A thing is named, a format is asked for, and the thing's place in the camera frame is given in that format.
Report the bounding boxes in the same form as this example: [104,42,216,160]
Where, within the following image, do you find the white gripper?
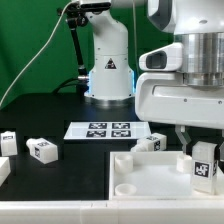
[135,72,224,162]

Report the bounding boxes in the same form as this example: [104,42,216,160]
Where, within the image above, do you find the white square tabletop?
[109,151,224,200]

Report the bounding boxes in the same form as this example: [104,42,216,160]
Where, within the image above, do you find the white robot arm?
[80,0,224,145]

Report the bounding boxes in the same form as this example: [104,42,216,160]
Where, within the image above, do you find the white fiducial marker board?
[64,122,151,140]

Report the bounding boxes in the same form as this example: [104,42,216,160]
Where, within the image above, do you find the white U-shaped obstacle wall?
[0,155,224,224]

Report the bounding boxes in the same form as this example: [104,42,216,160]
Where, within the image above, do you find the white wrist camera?
[139,42,183,71]

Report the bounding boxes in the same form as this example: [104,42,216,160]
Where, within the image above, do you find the black cables at base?
[51,77,88,95]

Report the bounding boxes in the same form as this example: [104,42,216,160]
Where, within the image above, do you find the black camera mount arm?
[53,3,88,94]

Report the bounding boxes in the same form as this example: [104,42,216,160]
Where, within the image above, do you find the white cable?
[0,0,80,108]

